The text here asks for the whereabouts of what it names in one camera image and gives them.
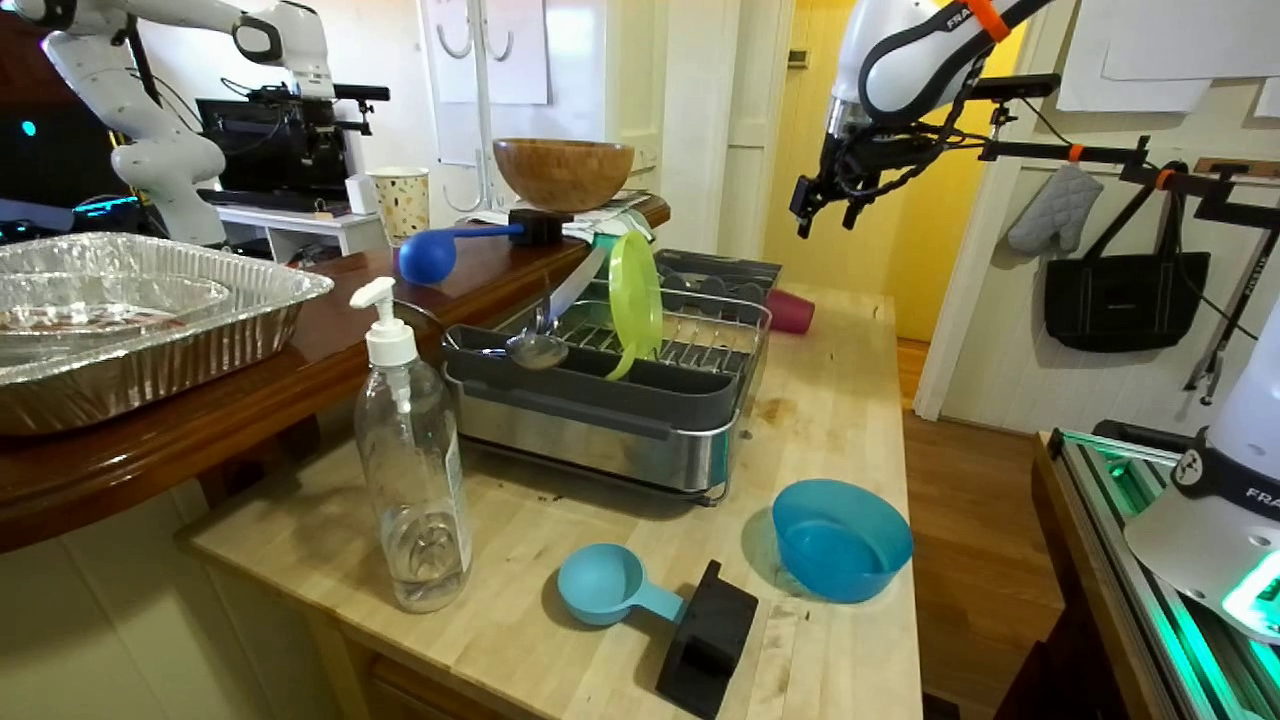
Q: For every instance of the metal serving spoon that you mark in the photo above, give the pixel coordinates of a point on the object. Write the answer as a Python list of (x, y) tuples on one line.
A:
[(542, 346)]

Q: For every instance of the blue measuring cup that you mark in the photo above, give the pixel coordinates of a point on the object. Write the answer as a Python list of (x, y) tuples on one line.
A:
[(605, 586)]

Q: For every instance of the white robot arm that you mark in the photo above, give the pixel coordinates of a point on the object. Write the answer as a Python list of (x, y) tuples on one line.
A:
[(900, 82)]

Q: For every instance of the blue plastic bowl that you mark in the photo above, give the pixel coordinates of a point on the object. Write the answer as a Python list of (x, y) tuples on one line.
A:
[(838, 542)]

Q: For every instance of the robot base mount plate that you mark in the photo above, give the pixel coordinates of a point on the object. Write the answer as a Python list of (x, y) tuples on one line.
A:
[(1198, 573)]

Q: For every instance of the paper cup with dots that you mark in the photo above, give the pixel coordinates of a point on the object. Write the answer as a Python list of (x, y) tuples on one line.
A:
[(401, 200)]

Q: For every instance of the pink plastic cup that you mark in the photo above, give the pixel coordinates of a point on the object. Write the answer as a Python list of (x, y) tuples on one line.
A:
[(791, 313)]

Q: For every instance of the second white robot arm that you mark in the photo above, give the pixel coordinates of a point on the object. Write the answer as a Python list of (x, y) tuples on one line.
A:
[(159, 153)]

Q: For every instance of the clear soap pump bottle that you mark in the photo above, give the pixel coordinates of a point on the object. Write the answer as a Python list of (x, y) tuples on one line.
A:
[(409, 452)]

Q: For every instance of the grey oven mitt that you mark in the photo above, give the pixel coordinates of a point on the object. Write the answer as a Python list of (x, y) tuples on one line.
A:
[(1059, 214)]

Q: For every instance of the blue ladle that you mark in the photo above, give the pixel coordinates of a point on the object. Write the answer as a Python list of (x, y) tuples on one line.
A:
[(432, 253)]

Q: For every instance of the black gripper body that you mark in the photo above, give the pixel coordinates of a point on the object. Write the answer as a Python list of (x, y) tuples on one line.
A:
[(867, 164)]

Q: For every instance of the black block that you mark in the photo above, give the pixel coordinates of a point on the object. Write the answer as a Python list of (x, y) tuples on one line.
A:
[(704, 644)]

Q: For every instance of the aluminium foil tray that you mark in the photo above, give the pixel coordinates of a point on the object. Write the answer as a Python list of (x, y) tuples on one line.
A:
[(96, 325)]

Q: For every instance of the grey dish drying rack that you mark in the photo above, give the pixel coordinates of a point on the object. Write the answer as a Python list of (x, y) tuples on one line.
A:
[(665, 422)]

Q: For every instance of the black hanging bag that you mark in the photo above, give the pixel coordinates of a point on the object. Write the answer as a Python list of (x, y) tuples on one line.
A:
[(1107, 302)]

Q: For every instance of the large wooden bowl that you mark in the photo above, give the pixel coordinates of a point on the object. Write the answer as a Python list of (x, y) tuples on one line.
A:
[(561, 173)]

